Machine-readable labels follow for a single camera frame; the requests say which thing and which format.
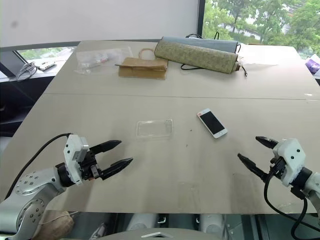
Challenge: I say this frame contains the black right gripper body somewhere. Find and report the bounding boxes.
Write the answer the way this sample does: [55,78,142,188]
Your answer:
[268,155,287,180]

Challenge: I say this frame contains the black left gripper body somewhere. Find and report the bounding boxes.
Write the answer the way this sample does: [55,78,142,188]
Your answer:
[80,147,104,181]

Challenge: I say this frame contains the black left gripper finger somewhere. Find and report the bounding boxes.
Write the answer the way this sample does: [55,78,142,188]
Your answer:
[89,139,123,155]
[100,157,134,180]

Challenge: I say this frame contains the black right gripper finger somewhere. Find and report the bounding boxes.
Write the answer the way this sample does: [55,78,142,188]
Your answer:
[237,153,271,182]
[255,136,279,151]

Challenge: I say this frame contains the clear plastic phone case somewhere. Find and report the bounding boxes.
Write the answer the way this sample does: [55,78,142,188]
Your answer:
[136,119,175,140]

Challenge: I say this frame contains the white smartphone with black screen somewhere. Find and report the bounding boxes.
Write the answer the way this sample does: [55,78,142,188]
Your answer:
[196,108,229,140]

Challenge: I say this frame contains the brown burlap sack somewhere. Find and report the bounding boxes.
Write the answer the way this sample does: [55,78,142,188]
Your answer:
[33,210,75,240]

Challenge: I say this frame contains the white robot legs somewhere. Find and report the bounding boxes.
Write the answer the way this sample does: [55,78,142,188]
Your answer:
[124,212,227,240]

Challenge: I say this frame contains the brown paper bag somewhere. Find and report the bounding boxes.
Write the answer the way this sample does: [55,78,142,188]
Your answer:
[114,48,169,80]

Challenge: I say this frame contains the clear plastic bag with items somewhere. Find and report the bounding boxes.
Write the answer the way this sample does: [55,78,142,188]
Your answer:
[73,46,133,75]

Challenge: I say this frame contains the purple and white package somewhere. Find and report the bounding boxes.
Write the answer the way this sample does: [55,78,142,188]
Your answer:
[305,52,320,79]

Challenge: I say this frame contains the olive patterned rolled mat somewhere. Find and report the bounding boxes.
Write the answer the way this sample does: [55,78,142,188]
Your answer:
[153,40,241,75]

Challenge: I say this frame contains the grey rolled mat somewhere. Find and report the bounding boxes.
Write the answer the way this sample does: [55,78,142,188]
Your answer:
[160,36,239,53]

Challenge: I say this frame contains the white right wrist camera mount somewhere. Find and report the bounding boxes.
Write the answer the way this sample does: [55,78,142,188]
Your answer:
[271,138,307,187]

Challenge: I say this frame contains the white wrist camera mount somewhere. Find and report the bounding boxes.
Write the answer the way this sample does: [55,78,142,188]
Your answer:
[271,138,307,187]
[63,134,90,186]

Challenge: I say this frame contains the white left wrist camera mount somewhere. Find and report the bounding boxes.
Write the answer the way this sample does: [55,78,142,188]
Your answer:
[63,134,90,186]

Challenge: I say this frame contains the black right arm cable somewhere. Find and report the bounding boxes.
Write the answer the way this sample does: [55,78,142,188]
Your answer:
[263,164,309,240]

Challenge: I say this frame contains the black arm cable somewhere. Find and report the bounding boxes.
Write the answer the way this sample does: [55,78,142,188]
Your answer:
[263,164,309,240]
[4,133,73,201]

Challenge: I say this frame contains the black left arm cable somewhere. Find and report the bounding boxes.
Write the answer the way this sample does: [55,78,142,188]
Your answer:
[4,133,73,201]

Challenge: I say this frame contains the grey coiled cable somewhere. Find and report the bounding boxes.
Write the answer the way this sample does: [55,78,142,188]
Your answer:
[15,62,38,82]

